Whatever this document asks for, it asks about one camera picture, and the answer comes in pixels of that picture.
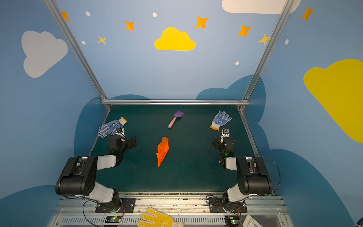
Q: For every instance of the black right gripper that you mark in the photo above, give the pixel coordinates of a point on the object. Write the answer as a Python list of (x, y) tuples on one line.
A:
[(224, 138)]

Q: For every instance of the orange square paper sheet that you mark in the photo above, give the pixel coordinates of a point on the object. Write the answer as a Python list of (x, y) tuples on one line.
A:
[(162, 150)]

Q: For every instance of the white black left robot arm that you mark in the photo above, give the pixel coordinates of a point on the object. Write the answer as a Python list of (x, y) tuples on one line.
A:
[(78, 178)]

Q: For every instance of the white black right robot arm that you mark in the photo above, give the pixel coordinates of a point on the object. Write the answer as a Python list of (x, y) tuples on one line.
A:
[(252, 175)]

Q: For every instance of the blue dotted glove right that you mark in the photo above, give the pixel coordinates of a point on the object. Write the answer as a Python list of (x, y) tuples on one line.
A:
[(221, 119)]

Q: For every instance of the blue dotted glove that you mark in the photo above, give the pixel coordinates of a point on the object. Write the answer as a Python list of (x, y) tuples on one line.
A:
[(110, 128), (221, 119)]

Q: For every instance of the blue dotted glove left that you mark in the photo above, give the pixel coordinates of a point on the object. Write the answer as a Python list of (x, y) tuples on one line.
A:
[(110, 128)]

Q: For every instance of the purple pink toy spatula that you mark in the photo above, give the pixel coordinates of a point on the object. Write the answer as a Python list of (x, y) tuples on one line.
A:
[(178, 114)]

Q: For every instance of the right green circuit board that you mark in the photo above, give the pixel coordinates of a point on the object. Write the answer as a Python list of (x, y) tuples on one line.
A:
[(232, 221)]

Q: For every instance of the green circuit board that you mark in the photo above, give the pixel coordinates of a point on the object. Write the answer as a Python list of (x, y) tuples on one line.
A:
[(113, 219), (232, 221)]

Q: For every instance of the left green circuit board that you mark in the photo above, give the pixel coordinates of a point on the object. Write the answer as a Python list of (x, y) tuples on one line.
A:
[(113, 219)]

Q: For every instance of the yellow dotted glove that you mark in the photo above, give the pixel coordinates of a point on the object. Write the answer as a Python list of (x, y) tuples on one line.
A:
[(153, 218)]

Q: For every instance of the white object bottom right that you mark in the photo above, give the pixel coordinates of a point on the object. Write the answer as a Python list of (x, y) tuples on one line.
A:
[(249, 221)]

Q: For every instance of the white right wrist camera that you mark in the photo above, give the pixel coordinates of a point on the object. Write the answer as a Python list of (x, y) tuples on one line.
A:
[(225, 134)]

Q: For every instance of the right aluminium frame post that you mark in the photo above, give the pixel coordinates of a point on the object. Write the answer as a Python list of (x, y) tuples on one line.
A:
[(279, 26)]

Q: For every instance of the aluminium frame post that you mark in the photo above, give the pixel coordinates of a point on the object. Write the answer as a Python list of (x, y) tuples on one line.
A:
[(62, 23), (279, 26)]

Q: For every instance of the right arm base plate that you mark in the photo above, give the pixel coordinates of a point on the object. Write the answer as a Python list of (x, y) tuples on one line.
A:
[(217, 206)]

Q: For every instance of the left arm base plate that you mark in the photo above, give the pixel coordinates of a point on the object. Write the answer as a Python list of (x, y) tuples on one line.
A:
[(124, 205)]

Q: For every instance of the aluminium front rail base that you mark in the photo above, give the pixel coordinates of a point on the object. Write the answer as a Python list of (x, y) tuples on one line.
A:
[(187, 207)]

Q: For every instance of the left aluminium frame post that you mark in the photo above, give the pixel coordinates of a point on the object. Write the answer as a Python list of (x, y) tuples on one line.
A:
[(62, 23)]

